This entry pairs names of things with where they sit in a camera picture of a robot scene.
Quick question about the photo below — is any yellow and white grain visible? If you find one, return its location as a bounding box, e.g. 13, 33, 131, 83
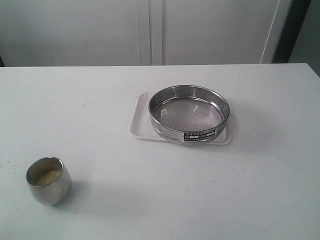
35, 170, 61, 186

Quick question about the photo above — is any white cabinet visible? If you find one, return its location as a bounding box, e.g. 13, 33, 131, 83
0, 0, 292, 67

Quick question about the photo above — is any white plastic tray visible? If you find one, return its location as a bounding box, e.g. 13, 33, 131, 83
129, 91, 232, 146

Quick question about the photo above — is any round stainless steel sieve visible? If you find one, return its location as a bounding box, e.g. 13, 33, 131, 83
148, 85, 230, 145

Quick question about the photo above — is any stainless steel cup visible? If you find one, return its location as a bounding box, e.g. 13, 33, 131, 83
25, 156, 72, 206

